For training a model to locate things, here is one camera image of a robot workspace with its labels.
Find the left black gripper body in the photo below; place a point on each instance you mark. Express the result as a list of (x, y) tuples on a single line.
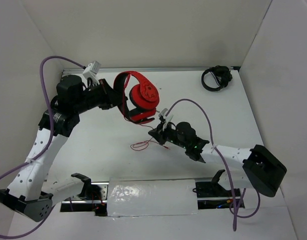
[(94, 97)]

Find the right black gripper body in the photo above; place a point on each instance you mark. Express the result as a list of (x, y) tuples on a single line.
[(170, 134)]

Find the red black headphones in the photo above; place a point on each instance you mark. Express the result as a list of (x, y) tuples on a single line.
[(140, 107)]

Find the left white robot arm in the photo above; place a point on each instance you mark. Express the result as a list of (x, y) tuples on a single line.
[(28, 194)]

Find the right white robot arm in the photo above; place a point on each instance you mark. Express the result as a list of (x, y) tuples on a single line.
[(257, 167)]

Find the black headphones in corner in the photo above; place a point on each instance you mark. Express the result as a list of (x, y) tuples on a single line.
[(222, 76)]

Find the white taped cover sheet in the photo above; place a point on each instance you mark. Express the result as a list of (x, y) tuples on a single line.
[(139, 198)]

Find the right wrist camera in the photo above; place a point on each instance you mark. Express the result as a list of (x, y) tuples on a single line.
[(165, 118)]

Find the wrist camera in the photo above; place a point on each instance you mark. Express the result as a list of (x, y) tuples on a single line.
[(165, 118), (91, 71)]

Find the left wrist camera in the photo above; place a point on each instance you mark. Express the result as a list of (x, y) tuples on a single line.
[(91, 71)]

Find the aluminium table frame rail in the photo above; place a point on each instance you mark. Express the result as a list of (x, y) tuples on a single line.
[(69, 71)]

